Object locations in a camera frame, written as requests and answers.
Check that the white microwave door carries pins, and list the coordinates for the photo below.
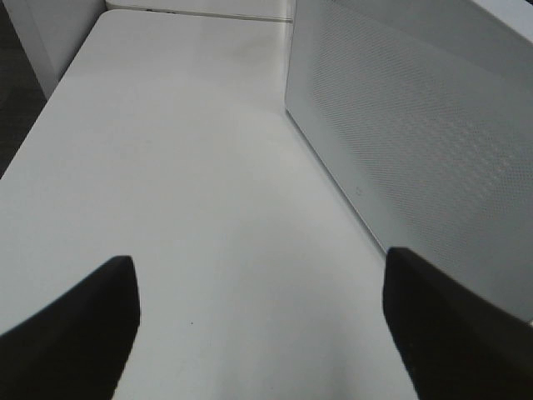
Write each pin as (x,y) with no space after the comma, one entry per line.
(421,111)

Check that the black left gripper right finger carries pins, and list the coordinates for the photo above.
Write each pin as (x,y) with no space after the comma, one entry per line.
(453,343)

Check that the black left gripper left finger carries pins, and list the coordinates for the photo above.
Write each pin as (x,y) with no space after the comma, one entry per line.
(77,346)

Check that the white cabinet beside table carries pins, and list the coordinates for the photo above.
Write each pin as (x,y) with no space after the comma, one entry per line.
(51,33)

